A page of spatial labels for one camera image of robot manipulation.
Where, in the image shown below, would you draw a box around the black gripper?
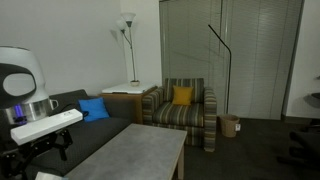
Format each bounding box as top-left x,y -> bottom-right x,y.
0,128 -> 74,180

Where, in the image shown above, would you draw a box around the striped armchair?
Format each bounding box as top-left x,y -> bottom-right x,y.
142,77 -> 218,153

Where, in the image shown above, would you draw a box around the wicker waste basket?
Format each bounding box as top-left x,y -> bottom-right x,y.
218,114 -> 242,139

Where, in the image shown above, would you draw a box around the black office chair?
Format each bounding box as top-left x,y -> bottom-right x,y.
275,91 -> 320,172

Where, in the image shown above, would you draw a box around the dark grey fabric sofa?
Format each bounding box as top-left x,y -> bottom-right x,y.
0,89 -> 138,180

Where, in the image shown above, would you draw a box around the black cable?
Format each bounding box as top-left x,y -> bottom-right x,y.
54,103 -> 90,118

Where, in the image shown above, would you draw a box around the blue cushion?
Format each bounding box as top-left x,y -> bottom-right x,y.
78,97 -> 111,123

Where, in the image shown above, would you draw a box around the black arc floor lamp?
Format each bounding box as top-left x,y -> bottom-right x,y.
208,24 -> 233,115

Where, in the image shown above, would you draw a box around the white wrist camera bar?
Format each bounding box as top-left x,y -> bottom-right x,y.
9,108 -> 84,146

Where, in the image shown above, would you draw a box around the grey window blinds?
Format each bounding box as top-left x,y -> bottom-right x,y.
158,0 -> 305,121

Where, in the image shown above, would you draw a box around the yellow cushion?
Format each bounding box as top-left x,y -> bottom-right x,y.
172,85 -> 194,107

